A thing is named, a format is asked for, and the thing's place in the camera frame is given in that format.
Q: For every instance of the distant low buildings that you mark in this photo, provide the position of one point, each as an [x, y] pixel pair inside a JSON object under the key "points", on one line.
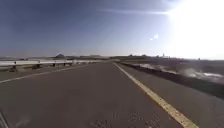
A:
{"points": [[90, 56]]}

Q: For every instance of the grey asphalt road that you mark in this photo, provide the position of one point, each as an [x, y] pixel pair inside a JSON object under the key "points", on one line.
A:
{"points": [[96, 96]]}

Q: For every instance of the white guardrail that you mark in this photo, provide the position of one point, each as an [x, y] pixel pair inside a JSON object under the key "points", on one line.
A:
{"points": [[33, 62]]}

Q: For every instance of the water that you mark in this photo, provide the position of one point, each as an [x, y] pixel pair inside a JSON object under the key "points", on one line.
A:
{"points": [[203, 71]]}

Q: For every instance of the dark low kerb wall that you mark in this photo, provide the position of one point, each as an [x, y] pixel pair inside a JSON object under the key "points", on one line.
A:
{"points": [[173, 77]]}

